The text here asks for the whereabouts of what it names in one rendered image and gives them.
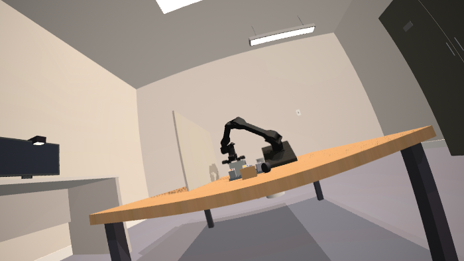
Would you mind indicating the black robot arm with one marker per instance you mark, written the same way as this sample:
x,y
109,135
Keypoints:
x,y
270,136

